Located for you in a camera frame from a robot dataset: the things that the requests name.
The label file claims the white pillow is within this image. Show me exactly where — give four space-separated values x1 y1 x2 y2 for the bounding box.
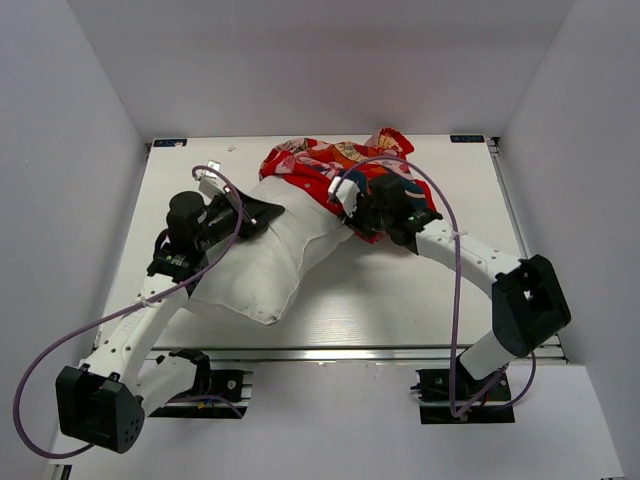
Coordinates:
186 176 353 326

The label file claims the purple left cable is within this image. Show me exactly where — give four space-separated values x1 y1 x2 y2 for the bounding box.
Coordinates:
12 164 246 460

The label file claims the blue left table label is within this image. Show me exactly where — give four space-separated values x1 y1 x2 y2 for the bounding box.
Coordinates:
152 138 187 148

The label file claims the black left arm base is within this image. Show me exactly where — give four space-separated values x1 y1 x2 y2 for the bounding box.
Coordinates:
151 369 253 420

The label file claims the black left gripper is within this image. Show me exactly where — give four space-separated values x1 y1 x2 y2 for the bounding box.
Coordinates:
194 184 283 252

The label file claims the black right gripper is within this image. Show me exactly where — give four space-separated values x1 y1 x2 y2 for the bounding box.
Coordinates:
338 192 391 240

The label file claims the aluminium table edge rail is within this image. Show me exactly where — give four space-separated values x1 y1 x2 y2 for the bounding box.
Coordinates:
134 342 569 365

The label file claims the blue table label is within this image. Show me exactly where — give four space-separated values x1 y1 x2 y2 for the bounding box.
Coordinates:
152 138 187 148
449 134 486 144

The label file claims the red patterned pillowcase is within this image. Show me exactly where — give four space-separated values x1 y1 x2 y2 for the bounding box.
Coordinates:
259 127 442 251

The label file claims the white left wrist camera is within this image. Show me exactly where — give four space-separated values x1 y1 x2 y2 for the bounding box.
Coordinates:
197 160 231 200

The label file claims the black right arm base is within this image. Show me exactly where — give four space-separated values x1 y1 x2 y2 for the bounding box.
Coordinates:
411 367 516 427

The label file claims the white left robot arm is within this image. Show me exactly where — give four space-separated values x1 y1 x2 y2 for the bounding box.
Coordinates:
55 191 285 453

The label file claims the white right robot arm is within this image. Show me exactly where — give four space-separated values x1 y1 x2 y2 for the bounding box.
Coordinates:
328 174 571 399

